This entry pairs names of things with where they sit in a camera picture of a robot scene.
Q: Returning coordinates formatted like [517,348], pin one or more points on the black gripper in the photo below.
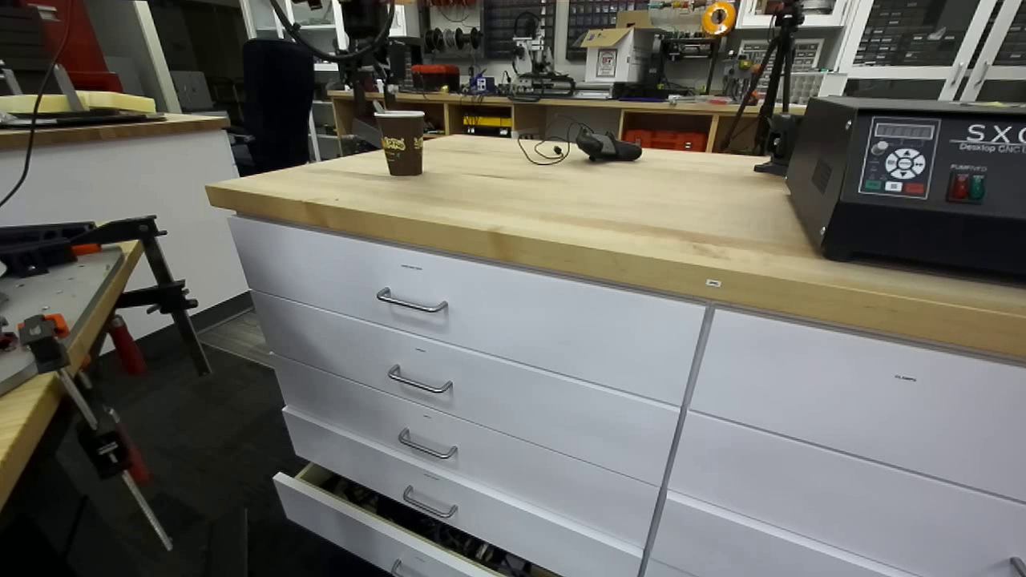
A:
[371,28]

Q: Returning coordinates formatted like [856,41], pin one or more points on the brown paper coffee cup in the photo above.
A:
[401,150]

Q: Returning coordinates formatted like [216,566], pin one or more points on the black chair backrest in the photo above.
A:
[279,99]

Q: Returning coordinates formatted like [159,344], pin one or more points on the small yellow object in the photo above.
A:
[485,123]

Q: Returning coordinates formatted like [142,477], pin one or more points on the black tool pegboard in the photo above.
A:
[501,28]

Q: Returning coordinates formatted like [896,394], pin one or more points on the small wooden house box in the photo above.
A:
[610,59]

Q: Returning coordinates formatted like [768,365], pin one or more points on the black handheld controller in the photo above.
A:
[610,150]

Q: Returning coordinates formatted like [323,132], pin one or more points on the white bench with wood top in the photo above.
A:
[131,181]

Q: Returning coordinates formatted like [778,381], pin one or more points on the black stand leg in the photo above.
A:
[170,294]

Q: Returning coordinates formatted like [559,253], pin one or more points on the red tool cabinet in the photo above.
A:
[76,44]

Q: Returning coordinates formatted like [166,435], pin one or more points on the red storage bins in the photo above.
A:
[661,138]

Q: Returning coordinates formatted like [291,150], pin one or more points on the white cabinet drawer front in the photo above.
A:
[855,394]
[513,534]
[834,501]
[727,549]
[533,331]
[533,482]
[557,419]

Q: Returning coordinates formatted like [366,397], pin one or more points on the wooden background shelf bench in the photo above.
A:
[685,106]

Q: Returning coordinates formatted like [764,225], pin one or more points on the yellow tape roll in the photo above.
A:
[703,19]

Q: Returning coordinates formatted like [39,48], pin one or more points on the black orange bar clamp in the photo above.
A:
[107,443]
[64,238]

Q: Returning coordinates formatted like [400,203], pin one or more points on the gray perforated metal plate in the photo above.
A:
[54,298]

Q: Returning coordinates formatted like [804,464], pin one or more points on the open white cabinet drawer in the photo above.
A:
[341,525]

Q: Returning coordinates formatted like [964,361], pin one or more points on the black electronic control box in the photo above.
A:
[834,214]

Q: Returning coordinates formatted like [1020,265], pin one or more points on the small wooden side table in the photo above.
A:
[19,427]

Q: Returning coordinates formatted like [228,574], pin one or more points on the white framed glass cabinet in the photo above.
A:
[995,35]

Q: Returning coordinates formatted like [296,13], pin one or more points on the black camera tripod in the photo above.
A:
[778,51]

